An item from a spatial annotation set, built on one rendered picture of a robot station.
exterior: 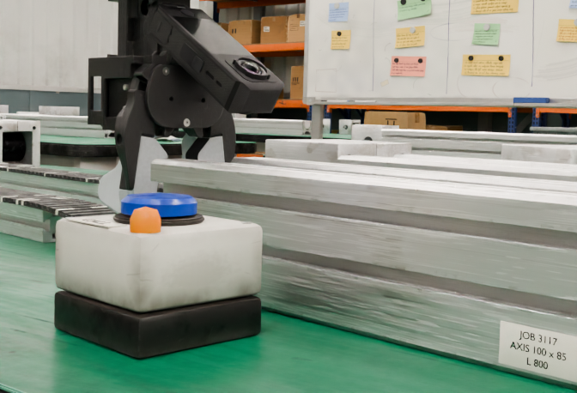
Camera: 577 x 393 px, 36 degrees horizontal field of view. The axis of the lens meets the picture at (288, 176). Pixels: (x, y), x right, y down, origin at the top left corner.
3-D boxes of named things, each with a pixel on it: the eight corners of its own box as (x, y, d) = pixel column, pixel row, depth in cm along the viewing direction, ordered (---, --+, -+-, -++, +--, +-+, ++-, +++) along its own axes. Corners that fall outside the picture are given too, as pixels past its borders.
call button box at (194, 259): (51, 329, 48) (52, 212, 47) (194, 305, 55) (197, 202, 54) (137, 361, 42) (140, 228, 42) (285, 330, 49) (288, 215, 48)
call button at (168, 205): (106, 230, 47) (106, 192, 47) (167, 225, 50) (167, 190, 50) (149, 239, 45) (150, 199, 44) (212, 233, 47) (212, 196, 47)
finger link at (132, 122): (151, 196, 67) (174, 85, 68) (166, 198, 66) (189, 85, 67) (100, 184, 64) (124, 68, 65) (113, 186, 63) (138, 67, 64)
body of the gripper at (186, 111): (163, 133, 75) (166, -12, 74) (230, 137, 69) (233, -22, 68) (83, 133, 69) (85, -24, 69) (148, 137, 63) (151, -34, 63)
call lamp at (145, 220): (123, 230, 43) (124, 205, 43) (148, 228, 44) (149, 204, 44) (141, 233, 42) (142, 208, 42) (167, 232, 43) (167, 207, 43)
